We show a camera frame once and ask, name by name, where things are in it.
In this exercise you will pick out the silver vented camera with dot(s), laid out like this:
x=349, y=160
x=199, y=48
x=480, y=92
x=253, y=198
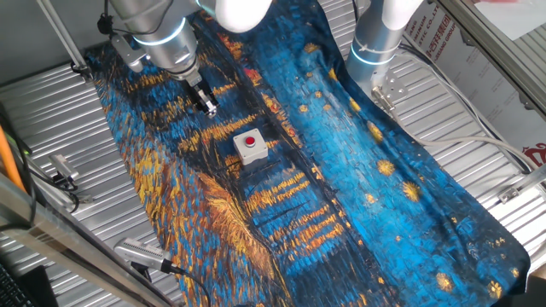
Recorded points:
x=141, y=253

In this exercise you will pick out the orange tube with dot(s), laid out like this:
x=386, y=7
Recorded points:
x=8, y=164

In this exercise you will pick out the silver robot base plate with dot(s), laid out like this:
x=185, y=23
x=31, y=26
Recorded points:
x=394, y=85

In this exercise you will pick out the aluminium frame bar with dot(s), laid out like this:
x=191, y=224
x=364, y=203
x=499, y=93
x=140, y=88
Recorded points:
x=42, y=239

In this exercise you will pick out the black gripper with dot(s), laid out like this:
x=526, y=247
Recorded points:
x=197, y=90

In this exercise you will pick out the grey box with red button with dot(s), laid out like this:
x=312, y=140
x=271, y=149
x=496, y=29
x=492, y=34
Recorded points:
x=245, y=152

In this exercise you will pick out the silver and white robot arm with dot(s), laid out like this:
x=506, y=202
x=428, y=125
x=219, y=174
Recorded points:
x=166, y=38

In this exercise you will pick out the silver angle bracket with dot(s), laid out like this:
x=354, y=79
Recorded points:
x=512, y=194

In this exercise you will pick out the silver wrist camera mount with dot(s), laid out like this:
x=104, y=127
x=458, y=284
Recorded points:
x=128, y=51

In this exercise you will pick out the small silver camera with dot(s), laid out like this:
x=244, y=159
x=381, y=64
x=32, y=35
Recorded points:
x=63, y=166

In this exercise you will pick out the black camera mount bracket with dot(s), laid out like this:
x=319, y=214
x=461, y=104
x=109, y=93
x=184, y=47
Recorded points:
x=138, y=268

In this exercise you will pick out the white paper sheet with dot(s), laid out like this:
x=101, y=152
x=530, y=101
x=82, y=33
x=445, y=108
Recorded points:
x=507, y=19

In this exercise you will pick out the grey metal pole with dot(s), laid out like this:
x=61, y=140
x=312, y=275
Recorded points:
x=64, y=40

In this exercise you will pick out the silver camera mount arm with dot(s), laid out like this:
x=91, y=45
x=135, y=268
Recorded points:
x=85, y=198

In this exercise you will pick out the black keyboard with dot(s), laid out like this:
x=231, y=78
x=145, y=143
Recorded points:
x=10, y=294

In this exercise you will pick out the aluminium frame profile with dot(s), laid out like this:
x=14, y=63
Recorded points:
x=490, y=42

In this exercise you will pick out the white board with red print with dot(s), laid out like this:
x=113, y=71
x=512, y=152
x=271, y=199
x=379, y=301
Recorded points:
x=490, y=81

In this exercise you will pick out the blue and orange painted cloth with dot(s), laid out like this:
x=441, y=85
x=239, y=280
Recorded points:
x=341, y=170

